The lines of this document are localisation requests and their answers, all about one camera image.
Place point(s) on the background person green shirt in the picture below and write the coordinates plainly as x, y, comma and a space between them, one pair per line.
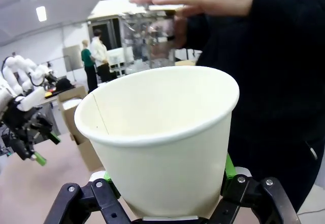
89, 64

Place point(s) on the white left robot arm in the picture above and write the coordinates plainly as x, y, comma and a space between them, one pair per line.
29, 99

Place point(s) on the glass french press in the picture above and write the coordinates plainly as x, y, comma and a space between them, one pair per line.
142, 36

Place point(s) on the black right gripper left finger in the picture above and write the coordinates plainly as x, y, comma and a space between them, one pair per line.
76, 203

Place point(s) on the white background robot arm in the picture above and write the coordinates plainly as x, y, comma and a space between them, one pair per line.
12, 69
39, 72

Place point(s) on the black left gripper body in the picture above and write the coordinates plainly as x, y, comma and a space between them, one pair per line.
19, 118

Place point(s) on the rectangular ceiling light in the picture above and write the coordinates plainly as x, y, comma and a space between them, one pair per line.
41, 13

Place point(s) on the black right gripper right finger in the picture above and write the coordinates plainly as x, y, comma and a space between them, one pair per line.
254, 201

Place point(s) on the person's right hand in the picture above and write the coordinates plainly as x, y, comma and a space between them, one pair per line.
181, 32

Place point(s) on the black bag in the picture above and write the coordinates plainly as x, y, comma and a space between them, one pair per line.
63, 84

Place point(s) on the person's black hoodie torso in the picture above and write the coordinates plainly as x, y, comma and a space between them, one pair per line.
266, 81

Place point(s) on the background person white shirt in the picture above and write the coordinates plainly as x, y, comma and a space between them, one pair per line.
100, 53

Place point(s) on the white paper cup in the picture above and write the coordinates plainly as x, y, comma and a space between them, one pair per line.
165, 163

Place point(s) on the brown cardboard box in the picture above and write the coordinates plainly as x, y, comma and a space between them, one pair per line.
73, 122

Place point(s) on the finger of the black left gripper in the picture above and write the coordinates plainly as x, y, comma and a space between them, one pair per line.
44, 127
25, 150

